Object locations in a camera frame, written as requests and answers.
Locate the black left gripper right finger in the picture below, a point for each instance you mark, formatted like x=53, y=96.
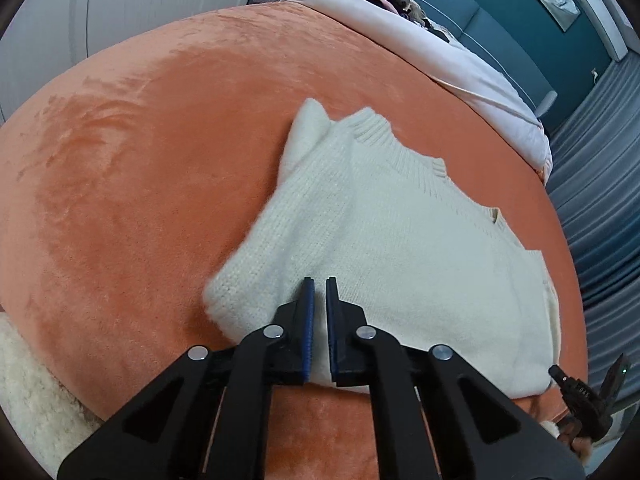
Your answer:
x=435, y=416

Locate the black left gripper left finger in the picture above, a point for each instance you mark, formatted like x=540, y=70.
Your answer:
x=206, y=415

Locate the cream knitted sweater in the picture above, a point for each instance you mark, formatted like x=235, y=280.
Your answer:
x=423, y=260

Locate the white fluffy rug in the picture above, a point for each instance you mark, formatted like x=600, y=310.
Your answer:
x=47, y=418

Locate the grey blue striped curtain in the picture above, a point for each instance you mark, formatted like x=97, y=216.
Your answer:
x=594, y=188

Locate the orange velvet bed cover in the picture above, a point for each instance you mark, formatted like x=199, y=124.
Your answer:
x=128, y=181

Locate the white pink duvet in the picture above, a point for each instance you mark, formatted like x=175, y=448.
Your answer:
x=455, y=68

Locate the teal upholstered headboard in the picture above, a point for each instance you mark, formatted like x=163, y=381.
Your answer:
x=568, y=59

